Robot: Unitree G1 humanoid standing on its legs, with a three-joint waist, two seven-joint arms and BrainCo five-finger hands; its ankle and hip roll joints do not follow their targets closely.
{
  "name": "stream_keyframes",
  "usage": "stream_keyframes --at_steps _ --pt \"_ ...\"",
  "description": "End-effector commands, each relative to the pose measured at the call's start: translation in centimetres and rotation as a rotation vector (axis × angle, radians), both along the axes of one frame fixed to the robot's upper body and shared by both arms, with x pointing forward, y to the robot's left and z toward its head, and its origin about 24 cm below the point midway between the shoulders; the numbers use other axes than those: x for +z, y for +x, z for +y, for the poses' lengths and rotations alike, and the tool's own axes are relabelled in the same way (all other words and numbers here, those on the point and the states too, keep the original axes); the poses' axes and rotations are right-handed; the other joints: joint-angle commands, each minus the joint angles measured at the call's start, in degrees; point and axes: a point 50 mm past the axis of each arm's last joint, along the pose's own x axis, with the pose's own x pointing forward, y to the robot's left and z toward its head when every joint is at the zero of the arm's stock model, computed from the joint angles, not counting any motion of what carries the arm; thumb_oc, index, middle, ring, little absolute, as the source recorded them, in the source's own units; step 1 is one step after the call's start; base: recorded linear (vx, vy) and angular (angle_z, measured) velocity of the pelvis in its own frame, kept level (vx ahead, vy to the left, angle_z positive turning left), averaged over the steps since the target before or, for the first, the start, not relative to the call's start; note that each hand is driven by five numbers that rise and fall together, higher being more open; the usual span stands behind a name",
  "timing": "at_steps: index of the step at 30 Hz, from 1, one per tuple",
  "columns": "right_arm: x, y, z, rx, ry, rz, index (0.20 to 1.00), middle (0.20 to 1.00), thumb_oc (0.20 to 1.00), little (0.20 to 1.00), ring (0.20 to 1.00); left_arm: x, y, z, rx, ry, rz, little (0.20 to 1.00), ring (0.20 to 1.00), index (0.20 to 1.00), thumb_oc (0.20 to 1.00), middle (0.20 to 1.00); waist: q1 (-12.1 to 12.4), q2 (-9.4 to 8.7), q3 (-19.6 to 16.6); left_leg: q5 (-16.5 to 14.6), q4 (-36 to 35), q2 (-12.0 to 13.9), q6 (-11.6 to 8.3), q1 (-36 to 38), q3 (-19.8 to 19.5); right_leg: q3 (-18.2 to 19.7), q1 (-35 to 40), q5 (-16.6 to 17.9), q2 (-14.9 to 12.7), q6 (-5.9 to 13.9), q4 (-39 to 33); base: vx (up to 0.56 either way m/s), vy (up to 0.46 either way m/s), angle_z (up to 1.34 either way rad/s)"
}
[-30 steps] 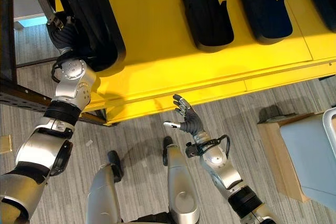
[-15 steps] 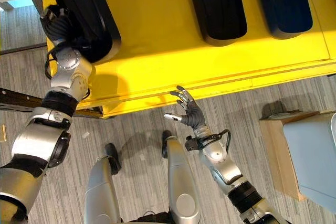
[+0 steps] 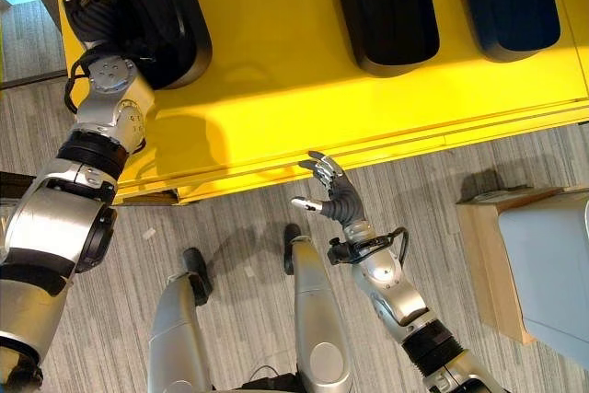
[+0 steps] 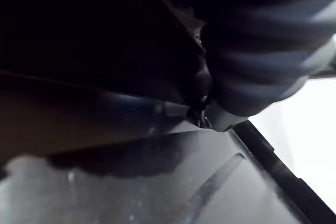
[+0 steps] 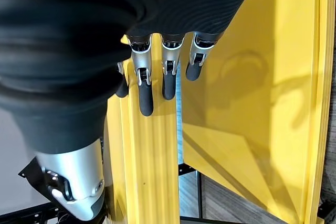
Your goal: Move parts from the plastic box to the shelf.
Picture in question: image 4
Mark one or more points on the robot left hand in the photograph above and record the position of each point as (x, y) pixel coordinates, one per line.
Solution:
(262, 51)

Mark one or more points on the grey plastic box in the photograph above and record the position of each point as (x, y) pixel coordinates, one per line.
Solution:
(162, 203)

